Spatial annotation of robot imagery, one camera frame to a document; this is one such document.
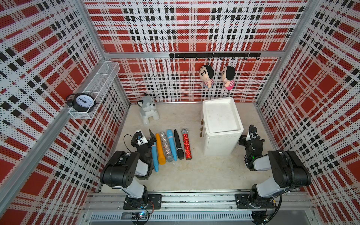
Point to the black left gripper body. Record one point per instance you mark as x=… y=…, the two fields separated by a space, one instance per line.
x=150 y=143

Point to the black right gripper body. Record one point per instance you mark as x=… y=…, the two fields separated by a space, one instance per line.
x=243 y=142

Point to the blue microphone from drawer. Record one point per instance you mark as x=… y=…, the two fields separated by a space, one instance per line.
x=172 y=143

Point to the orange microphone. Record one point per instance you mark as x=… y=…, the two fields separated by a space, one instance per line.
x=161 y=157

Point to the silver rhinestone microphone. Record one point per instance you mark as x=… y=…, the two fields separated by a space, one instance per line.
x=166 y=147

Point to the red rhinestone microphone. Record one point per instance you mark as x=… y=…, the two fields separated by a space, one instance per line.
x=187 y=148

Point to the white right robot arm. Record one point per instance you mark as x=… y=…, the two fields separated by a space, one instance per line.
x=288 y=172

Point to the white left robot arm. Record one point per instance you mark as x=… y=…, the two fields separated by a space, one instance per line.
x=123 y=169

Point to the white plastic drawer cabinet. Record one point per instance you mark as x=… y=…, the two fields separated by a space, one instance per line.
x=221 y=126

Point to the grey white husky plush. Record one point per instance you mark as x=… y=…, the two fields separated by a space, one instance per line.
x=148 y=109

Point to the black alarm clock in basket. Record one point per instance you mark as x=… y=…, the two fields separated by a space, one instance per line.
x=81 y=102

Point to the pink-dressed plush doll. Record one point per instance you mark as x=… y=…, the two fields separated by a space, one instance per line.
x=228 y=75

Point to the green circuit board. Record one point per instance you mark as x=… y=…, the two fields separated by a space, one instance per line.
x=134 y=215

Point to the blue-shorts plush doll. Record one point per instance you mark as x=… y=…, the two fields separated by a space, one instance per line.
x=206 y=74

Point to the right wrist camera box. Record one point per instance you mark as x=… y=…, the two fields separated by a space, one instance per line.
x=252 y=133

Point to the white wire wall basket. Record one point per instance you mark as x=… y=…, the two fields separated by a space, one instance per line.
x=98 y=86

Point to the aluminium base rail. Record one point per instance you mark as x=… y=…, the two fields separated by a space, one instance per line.
x=201 y=207

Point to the black wall hook rail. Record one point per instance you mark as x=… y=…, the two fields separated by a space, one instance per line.
x=209 y=55

